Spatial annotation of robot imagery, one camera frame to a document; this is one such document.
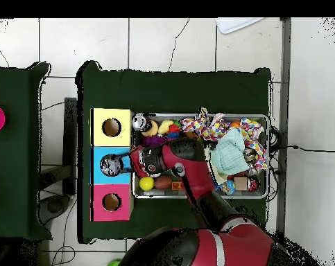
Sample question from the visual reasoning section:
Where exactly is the shallow wire mesh bin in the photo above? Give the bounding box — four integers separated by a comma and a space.
130, 112, 268, 200

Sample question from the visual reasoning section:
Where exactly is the black cable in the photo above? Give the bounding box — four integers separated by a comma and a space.
269, 144, 335, 153

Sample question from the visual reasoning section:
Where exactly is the dark green side table cloth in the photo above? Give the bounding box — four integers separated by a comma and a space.
0, 62, 53, 240

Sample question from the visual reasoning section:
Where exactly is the white tray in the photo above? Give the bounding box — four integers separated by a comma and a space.
215, 17, 265, 35

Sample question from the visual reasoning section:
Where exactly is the purple spiky ball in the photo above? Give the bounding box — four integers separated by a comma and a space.
141, 134, 168, 148

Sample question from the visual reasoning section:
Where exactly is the mint waffle cloth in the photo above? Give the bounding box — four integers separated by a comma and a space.
209, 127, 250, 176

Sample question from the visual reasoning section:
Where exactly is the black and white can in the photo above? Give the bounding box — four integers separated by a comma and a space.
131, 114, 153, 132

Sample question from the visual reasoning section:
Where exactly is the smooth yellow ball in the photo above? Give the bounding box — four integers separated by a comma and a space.
139, 176, 155, 192

